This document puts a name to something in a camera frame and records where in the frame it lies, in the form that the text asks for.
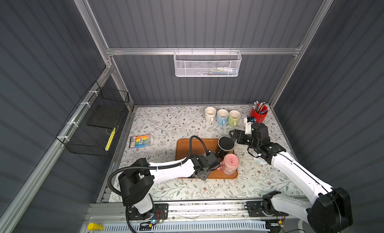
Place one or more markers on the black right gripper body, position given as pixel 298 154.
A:
pixel 248 141

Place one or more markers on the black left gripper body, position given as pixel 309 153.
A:
pixel 206 175

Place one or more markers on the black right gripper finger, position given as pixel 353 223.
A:
pixel 234 132
pixel 237 138

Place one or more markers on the black patterned mug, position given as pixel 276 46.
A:
pixel 226 146

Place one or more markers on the light green mug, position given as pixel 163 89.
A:
pixel 234 118

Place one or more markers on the light blue mug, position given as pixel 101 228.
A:
pixel 222 117

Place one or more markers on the white mug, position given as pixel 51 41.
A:
pixel 210 114

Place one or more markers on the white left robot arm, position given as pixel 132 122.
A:
pixel 133 183

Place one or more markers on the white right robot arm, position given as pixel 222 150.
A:
pixel 327 209

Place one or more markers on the pink patterned mug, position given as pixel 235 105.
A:
pixel 229 164

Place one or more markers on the red pen holder cup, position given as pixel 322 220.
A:
pixel 259 115

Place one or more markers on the clear highlighter pen pack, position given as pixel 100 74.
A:
pixel 139 141

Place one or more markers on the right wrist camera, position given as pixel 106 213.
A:
pixel 248 124

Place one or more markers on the white wire mesh basket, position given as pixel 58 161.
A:
pixel 207 63

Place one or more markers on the black wire wall basket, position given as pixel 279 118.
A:
pixel 100 111

